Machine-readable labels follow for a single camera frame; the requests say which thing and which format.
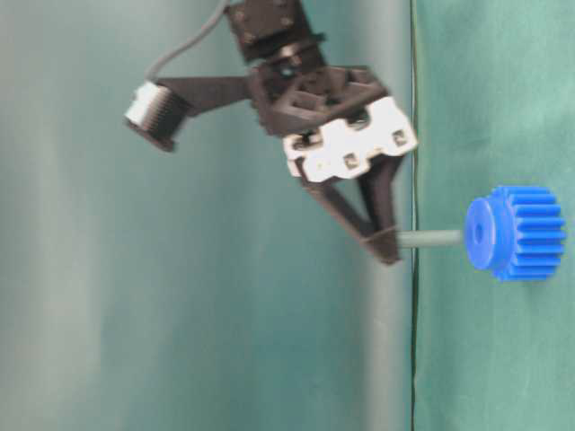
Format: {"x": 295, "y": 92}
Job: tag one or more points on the green cloth mat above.
{"x": 495, "y": 106}

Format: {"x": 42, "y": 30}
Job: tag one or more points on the black wrist camera with lens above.
{"x": 160, "y": 107}

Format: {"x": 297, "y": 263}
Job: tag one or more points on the grey metal shaft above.
{"x": 428, "y": 238}

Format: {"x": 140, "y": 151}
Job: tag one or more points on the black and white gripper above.
{"x": 339, "y": 122}

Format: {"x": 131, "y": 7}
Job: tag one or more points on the small blue plastic gear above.
{"x": 516, "y": 233}

